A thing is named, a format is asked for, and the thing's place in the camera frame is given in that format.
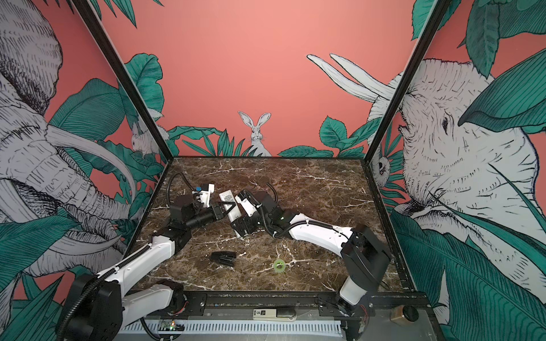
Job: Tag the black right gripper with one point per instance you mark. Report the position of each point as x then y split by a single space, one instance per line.
241 230

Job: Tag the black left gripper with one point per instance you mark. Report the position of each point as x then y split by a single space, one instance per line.
217 214

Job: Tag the white remote control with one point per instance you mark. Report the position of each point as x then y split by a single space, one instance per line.
230 205

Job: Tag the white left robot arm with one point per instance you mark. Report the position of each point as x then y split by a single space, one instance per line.
99 306

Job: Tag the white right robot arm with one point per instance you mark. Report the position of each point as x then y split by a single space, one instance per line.
366 258

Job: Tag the black plastic clip part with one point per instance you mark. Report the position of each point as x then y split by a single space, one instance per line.
225 258

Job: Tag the white perforated front strip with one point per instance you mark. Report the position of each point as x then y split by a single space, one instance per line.
203 327

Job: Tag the brass knob block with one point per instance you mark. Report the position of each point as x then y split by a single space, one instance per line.
404 315

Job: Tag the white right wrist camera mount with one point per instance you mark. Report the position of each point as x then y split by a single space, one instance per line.
248 201

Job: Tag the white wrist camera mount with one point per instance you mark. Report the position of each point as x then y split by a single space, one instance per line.
203 194
248 201

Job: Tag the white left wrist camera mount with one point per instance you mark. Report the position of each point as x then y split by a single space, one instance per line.
203 194

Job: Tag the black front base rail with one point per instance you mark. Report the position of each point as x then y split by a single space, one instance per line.
325 302

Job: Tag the white label box on rail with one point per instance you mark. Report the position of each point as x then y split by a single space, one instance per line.
275 314

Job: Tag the black corner frame post left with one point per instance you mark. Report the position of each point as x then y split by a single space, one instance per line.
92 22

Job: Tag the black corner frame post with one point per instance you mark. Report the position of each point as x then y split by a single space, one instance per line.
92 22
434 19

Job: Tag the black corner frame post right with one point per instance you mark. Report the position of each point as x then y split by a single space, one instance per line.
434 19

